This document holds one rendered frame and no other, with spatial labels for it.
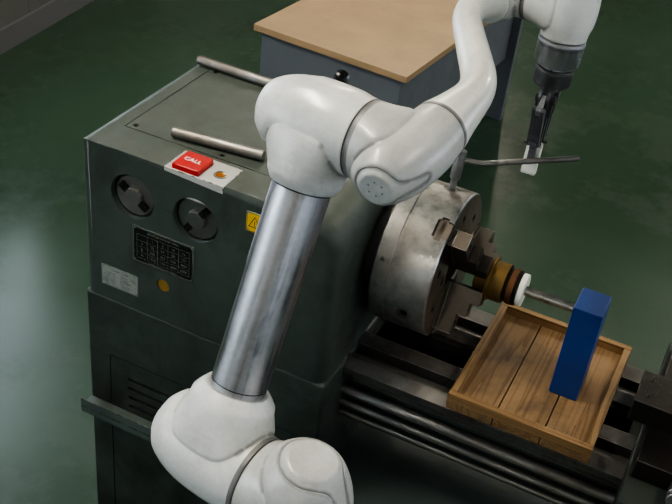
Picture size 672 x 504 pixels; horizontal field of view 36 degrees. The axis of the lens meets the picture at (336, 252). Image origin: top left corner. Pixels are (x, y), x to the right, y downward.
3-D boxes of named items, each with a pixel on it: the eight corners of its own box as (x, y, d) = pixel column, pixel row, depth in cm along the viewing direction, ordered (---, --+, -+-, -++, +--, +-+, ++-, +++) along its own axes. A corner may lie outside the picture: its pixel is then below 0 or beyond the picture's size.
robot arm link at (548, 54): (591, 36, 195) (584, 65, 199) (546, 23, 198) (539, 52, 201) (580, 50, 188) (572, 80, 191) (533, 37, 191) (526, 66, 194)
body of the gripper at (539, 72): (569, 77, 192) (557, 121, 197) (580, 63, 198) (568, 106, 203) (531, 66, 194) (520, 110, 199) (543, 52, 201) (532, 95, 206)
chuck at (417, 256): (370, 343, 208) (405, 201, 195) (422, 292, 235) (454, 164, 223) (411, 359, 205) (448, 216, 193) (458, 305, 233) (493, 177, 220)
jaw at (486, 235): (447, 243, 214) (467, 215, 223) (444, 261, 217) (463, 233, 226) (497, 260, 211) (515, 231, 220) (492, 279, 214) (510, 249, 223)
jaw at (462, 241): (434, 264, 210) (431, 239, 199) (444, 243, 212) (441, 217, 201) (485, 282, 207) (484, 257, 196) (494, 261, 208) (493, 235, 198)
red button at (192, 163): (171, 171, 200) (171, 162, 199) (188, 158, 204) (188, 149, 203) (197, 180, 198) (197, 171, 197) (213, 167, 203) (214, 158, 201)
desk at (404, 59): (509, 118, 508) (539, -18, 467) (382, 236, 412) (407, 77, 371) (390, 77, 533) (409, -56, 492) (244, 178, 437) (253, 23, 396)
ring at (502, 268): (473, 266, 205) (517, 282, 202) (488, 244, 212) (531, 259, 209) (465, 303, 210) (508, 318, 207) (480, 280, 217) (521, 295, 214)
